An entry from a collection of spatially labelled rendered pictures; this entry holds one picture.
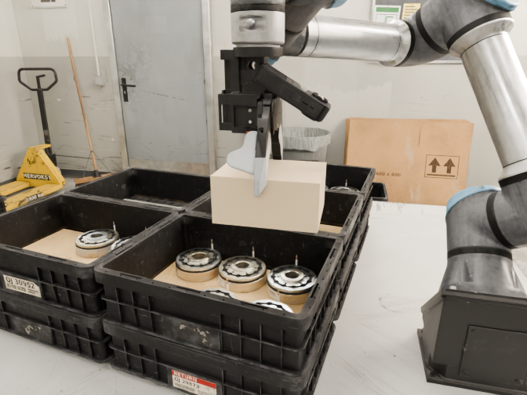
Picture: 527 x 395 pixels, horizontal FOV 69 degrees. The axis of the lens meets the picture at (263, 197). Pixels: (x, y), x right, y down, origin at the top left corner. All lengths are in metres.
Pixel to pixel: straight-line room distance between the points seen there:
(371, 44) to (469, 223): 0.40
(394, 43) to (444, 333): 0.57
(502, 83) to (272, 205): 0.49
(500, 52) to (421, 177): 2.85
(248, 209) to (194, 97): 3.47
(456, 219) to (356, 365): 0.36
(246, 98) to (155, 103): 3.65
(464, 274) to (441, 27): 0.49
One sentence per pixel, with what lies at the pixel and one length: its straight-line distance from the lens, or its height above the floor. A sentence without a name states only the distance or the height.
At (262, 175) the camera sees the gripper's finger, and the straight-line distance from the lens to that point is 0.53.
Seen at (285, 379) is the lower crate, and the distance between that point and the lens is 0.66.
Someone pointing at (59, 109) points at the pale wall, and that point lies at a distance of 4.88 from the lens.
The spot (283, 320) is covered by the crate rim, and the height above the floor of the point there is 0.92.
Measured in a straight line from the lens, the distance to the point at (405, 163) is 3.64.
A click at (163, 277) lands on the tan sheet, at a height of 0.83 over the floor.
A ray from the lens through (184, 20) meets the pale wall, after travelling 4.02.
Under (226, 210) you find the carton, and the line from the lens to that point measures 0.58.
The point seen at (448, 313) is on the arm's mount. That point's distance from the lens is 0.79.
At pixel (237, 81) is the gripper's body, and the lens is 0.58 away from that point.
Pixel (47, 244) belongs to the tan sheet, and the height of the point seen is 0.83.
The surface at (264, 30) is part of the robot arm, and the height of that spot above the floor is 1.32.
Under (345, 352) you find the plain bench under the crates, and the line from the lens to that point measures 0.89.
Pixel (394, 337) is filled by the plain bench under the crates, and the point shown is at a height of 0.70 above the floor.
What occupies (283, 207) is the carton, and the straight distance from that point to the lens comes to 0.56.
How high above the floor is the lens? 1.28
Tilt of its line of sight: 20 degrees down
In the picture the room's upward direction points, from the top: straight up
